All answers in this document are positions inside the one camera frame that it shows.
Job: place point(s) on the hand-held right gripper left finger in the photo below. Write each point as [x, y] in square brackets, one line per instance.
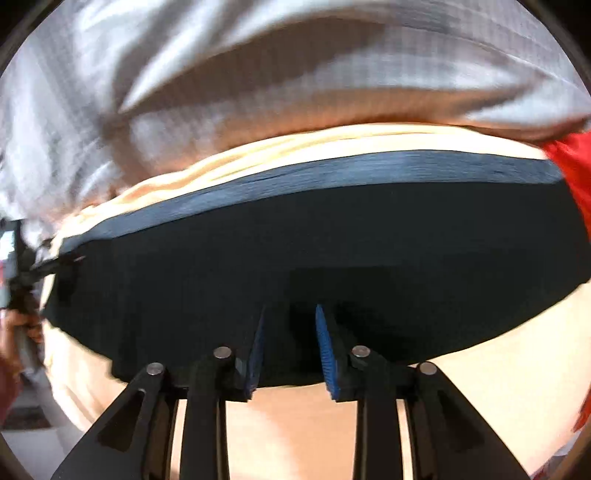
[255, 360]

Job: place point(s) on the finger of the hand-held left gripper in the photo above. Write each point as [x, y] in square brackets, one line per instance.
[55, 266]

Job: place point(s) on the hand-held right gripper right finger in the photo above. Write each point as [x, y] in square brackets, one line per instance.
[328, 360]

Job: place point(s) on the black pants with blue waistband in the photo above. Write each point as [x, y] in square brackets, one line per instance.
[323, 240]

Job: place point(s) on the person's left forearm maroon sleeve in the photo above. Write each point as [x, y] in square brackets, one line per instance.
[7, 390]

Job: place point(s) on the person's left hand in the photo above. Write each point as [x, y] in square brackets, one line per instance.
[10, 332]

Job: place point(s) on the peach bed sheet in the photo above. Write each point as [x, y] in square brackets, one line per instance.
[485, 392]

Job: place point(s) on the grey white striped blanket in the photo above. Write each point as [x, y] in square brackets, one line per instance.
[231, 69]

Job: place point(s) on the red cloth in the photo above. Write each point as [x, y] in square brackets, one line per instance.
[575, 166]

